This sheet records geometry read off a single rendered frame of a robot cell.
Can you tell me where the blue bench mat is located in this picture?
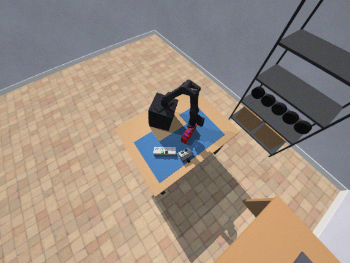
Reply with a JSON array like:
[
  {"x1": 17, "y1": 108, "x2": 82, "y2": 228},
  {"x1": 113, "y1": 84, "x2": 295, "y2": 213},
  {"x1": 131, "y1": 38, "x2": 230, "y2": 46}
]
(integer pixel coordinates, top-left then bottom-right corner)
[{"x1": 134, "y1": 108, "x2": 225, "y2": 183}]

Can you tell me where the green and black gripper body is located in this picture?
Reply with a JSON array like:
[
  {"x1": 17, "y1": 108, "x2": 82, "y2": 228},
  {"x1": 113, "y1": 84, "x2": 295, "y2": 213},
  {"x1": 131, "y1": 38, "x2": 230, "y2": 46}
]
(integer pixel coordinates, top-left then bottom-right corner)
[{"x1": 187, "y1": 120, "x2": 194, "y2": 128}]

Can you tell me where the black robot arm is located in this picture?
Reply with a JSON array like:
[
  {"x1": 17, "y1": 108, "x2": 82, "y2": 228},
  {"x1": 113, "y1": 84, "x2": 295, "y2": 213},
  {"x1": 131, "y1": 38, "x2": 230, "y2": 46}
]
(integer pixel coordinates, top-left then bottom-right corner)
[{"x1": 154, "y1": 80, "x2": 204, "y2": 127}]

